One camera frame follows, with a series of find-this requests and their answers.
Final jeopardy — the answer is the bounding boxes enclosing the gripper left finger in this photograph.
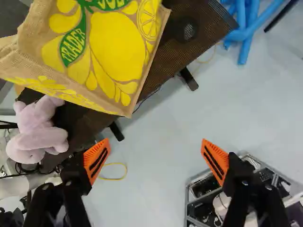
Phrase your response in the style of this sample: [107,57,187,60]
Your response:
[23,138,111,227]

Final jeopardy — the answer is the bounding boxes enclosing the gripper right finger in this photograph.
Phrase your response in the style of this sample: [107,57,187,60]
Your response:
[200,138,291,227]

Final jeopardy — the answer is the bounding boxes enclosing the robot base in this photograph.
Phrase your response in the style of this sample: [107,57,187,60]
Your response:
[185,151,303,227]

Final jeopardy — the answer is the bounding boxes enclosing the jute bag with lemon print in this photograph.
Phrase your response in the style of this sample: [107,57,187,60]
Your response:
[0,0,171,118]

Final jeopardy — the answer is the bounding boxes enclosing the pink plush toy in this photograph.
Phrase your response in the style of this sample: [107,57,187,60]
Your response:
[5,95,70,165]

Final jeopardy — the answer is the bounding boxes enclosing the dark brown table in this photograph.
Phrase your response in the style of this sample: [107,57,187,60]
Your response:
[15,0,240,173]

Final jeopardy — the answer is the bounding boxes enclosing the blue foam tubes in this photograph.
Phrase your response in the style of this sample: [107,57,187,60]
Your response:
[219,0,285,65]

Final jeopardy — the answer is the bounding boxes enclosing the yellow floor cable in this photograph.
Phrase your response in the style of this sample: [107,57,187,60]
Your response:
[98,162,128,181]

